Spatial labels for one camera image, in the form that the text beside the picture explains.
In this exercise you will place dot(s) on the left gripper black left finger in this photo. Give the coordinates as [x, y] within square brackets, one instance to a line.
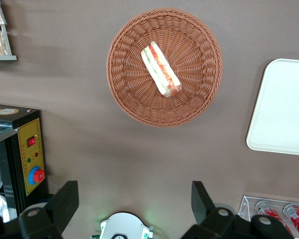
[64, 204]

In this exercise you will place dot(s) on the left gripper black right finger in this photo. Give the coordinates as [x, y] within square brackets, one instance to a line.
[201, 204]

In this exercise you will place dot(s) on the layered sandwich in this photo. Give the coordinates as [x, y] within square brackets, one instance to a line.
[159, 68]

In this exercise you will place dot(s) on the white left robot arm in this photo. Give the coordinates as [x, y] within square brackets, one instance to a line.
[122, 226]

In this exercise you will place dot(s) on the large brown wicker basket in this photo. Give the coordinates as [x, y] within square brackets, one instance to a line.
[189, 104]

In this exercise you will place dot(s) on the beige plastic tray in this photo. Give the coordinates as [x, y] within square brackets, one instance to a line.
[281, 107]

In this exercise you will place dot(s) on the tray of packaged snacks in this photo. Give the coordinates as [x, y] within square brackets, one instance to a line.
[8, 56]

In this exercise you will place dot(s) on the clear acrylic bottle rack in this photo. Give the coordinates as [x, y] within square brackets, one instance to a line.
[246, 206]

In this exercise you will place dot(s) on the black food warmer yellow panel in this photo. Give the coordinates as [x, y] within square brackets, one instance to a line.
[31, 139]

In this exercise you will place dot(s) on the red soda bottle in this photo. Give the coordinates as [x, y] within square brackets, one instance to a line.
[274, 215]
[297, 216]

